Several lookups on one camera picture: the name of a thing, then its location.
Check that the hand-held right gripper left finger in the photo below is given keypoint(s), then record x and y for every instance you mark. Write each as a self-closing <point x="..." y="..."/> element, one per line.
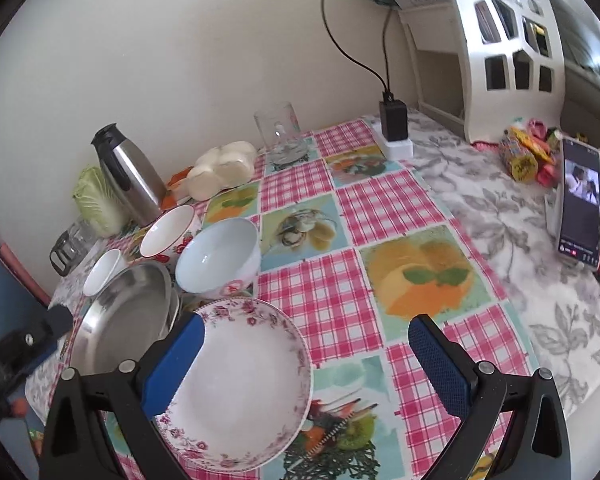
<point x="175" y="365"/>

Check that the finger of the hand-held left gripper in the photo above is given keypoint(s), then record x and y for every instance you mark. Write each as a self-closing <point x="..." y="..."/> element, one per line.
<point x="40" y="352"/>

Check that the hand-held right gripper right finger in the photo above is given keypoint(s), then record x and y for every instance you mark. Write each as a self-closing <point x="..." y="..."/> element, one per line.
<point x="440" y="365"/>

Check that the floral rimmed white plate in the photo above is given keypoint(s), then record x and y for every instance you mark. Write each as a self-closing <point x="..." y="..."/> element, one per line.
<point x="240" y="385"/>

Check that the stainless steel plate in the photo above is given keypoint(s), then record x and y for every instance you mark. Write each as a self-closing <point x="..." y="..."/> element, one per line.
<point x="175" y="310"/>
<point x="120" y="320"/>

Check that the small white cup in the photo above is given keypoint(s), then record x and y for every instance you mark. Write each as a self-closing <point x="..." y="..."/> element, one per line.
<point x="102" y="270"/>

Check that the white bowl with pink flower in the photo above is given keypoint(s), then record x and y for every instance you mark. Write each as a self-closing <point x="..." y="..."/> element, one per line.
<point x="215" y="255"/>

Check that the red rimmed floral bowl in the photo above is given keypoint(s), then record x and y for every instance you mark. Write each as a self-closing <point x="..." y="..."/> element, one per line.
<point x="165" y="232"/>

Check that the pink trim strip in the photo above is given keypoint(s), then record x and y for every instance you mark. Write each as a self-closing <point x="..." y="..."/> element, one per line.
<point x="25" y="272"/>

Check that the grey leaf print tablecloth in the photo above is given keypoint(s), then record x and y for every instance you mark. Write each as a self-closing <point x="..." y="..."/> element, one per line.
<point x="505" y="240"/>

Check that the napa cabbage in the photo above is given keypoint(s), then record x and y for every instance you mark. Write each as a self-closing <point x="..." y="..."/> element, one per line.
<point x="95" y="205"/>

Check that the orange snack packet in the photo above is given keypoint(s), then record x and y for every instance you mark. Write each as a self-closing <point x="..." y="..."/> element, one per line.
<point x="169" y="201"/>

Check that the pink checked fruit tablecloth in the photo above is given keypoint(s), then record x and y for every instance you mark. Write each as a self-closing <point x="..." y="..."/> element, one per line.
<point x="370" y="200"/>

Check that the stainless steel thermos jug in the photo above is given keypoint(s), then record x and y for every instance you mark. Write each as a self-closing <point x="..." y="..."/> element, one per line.
<point x="130" y="175"/>

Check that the smartphone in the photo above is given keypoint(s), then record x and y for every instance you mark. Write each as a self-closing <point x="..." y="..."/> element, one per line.
<point x="580" y="220"/>

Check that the bag of steamed buns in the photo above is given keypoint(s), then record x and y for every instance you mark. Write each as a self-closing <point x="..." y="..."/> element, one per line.
<point x="220" y="167"/>

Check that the pile of colourful candies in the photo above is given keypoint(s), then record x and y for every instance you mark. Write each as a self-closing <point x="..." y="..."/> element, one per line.
<point x="545" y="160"/>

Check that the black charger adapter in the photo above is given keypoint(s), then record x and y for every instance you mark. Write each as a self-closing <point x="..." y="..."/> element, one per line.
<point x="394" y="120"/>

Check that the clear glass mug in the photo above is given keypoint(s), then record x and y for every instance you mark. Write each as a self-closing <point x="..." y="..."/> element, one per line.
<point x="280" y="130"/>

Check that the white plastic shelf rack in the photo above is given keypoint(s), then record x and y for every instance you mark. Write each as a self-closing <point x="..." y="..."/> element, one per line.
<point x="460" y="35"/>

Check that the grey sofa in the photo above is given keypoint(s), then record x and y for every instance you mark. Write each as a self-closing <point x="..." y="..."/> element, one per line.
<point x="590" y="35"/>

